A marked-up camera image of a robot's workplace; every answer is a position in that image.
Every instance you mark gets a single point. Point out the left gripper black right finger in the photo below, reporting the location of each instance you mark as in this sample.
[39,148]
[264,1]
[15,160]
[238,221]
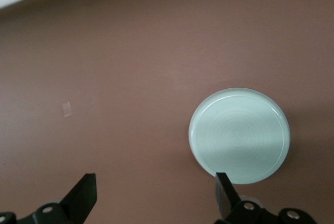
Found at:
[229,208]

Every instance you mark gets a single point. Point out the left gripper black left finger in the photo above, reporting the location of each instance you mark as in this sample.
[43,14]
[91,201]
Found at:
[78,203]

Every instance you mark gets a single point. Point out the pale green round plate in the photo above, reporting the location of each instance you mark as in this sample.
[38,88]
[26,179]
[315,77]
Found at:
[238,135]

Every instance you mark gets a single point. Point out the small clear tape piece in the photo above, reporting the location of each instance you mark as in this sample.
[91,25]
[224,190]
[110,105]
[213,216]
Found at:
[66,109]

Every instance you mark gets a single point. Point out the brown table cover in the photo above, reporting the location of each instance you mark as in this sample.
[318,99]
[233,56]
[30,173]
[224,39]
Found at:
[104,77]

